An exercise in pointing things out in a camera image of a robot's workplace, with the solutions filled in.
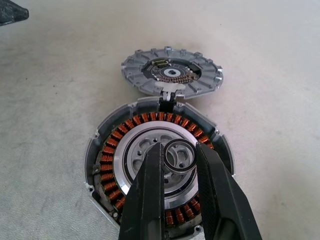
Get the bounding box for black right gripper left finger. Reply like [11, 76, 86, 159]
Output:
[117, 141, 166, 240]

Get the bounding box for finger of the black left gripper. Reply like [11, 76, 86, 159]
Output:
[0, 0, 30, 26]

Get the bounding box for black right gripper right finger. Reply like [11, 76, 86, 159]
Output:
[194, 141, 263, 240]

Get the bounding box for silver spoked rotor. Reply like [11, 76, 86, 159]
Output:
[112, 121, 201, 204]

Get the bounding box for white tape roll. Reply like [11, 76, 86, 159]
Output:
[120, 45, 224, 97]

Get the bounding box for silver motor housing copper windings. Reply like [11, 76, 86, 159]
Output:
[84, 96, 235, 240]

